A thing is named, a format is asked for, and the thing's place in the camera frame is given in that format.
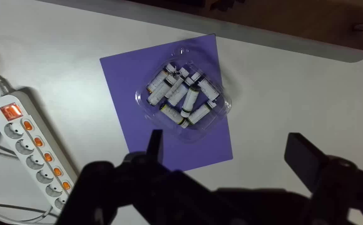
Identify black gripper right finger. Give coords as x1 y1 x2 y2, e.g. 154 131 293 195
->
283 131 331 195

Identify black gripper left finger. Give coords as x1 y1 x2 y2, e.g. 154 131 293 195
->
145 128 165 165

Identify white battery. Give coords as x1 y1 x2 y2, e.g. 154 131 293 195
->
146 80 177 106
164 76 186 100
189 70 204 83
146 68 169 93
196 77 220 102
176 66 190 80
166 82 190 107
164 61 177 75
186 102 213 125
159 102 185 125
179 86 200 118

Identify clear plastic container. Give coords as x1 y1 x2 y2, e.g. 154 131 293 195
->
132 46 234 138

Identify white power strip orange switches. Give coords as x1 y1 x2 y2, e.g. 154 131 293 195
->
0 90 81 211

